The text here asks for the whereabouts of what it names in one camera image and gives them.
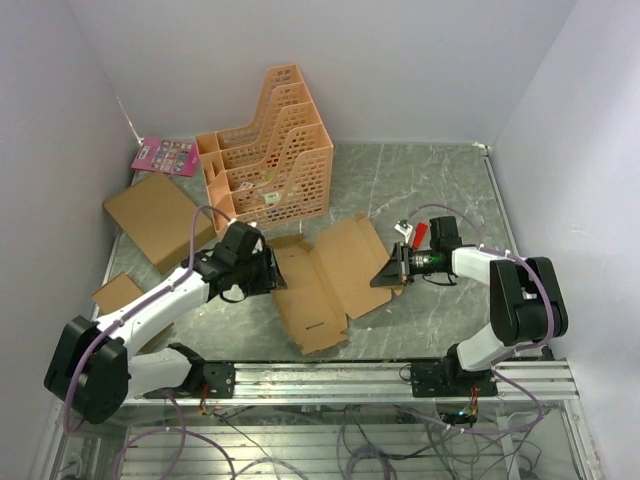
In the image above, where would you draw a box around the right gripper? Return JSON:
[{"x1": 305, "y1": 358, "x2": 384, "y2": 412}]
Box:
[{"x1": 370, "y1": 241, "x2": 442, "y2": 286}]

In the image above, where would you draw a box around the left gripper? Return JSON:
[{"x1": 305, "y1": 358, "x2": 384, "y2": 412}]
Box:
[{"x1": 234, "y1": 243, "x2": 287, "y2": 296}]

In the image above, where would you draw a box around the brown cardboard box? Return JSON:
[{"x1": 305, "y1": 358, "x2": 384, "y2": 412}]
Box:
[{"x1": 269, "y1": 213, "x2": 403, "y2": 355}]

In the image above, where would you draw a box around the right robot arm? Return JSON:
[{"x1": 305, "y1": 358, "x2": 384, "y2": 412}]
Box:
[{"x1": 370, "y1": 216, "x2": 568, "y2": 396}]

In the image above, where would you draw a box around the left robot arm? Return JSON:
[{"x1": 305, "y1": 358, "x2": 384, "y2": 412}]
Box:
[{"x1": 44, "y1": 222, "x2": 286, "y2": 430}]

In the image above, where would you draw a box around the large folded cardboard box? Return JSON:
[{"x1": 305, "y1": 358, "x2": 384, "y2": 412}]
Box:
[{"x1": 104, "y1": 173, "x2": 215, "y2": 274}]

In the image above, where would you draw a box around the small folded cardboard box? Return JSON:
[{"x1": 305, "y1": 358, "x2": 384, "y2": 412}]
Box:
[{"x1": 91, "y1": 272, "x2": 175, "y2": 351}]

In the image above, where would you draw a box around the red rectangular block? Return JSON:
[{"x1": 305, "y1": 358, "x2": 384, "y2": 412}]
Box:
[{"x1": 412, "y1": 222, "x2": 429, "y2": 250}]

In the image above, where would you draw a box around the orange plastic file organizer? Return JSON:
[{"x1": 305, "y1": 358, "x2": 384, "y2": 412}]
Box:
[{"x1": 196, "y1": 64, "x2": 334, "y2": 236}]

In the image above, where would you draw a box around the pink sticker sheet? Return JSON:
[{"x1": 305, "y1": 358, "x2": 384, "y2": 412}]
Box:
[{"x1": 131, "y1": 137, "x2": 199, "y2": 177}]

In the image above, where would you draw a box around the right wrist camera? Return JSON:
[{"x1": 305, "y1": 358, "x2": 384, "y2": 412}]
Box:
[{"x1": 393, "y1": 219, "x2": 414, "y2": 246}]

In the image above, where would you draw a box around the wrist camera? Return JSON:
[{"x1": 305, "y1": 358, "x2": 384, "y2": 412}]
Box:
[
  {"x1": 393, "y1": 219, "x2": 414, "y2": 246},
  {"x1": 248, "y1": 222, "x2": 265, "y2": 255}
]

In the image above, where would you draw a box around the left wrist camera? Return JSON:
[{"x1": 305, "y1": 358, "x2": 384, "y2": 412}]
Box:
[{"x1": 248, "y1": 222, "x2": 265, "y2": 255}]

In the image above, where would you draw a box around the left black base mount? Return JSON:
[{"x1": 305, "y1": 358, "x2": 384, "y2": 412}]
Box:
[{"x1": 202, "y1": 362, "x2": 236, "y2": 400}]

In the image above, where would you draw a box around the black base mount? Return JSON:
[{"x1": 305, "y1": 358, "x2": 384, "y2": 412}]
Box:
[
  {"x1": 401, "y1": 360, "x2": 498, "y2": 398},
  {"x1": 202, "y1": 362, "x2": 236, "y2": 400}
]

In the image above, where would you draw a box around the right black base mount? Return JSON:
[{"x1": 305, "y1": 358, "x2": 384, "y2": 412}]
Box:
[{"x1": 401, "y1": 360, "x2": 498, "y2": 398}]

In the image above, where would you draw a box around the aluminium mounting rail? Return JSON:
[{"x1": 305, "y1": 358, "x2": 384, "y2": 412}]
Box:
[{"x1": 119, "y1": 357, "x2": 581, "y2": 401}]

